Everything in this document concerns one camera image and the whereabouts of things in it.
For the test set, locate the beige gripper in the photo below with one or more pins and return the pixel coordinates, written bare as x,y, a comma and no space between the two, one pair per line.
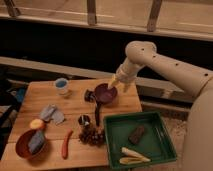
126,73

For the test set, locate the grey blue towel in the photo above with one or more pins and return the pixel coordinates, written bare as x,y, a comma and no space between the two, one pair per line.
52,113

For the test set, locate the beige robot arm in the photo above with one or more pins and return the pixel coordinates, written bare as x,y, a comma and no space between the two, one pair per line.
197,81

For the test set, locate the purple bowl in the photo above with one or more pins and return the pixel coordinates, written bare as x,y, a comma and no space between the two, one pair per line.
103,94

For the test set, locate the grey cloth in bowl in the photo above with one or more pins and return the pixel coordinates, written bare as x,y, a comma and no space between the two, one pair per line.
36,142

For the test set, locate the red bowl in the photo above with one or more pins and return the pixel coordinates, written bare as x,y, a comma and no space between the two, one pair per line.
21,146

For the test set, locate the black spatula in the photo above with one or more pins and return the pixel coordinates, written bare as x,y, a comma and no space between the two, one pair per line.
97,113

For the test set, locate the dark small block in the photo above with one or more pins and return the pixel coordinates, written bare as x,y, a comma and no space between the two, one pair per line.
89,96

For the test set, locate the small metal can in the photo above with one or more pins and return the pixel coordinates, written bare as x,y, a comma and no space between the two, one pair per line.
84,120

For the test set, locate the brown chocolate bar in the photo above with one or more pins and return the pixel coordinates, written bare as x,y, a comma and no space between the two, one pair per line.
136,135

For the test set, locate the dark grape bunch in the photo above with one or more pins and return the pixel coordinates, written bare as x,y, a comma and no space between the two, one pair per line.
92,136

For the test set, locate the blue cup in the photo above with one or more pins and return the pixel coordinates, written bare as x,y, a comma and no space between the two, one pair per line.
61,85

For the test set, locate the pale corn cob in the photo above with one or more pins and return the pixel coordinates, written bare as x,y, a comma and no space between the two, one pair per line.
134,154

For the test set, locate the green tray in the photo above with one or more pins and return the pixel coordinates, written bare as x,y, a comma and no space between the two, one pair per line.
154,144

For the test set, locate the wooden cutting board table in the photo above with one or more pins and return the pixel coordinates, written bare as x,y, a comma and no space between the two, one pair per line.
39,95

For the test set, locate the red sausage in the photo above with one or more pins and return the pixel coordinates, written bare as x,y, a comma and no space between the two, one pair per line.
64,150

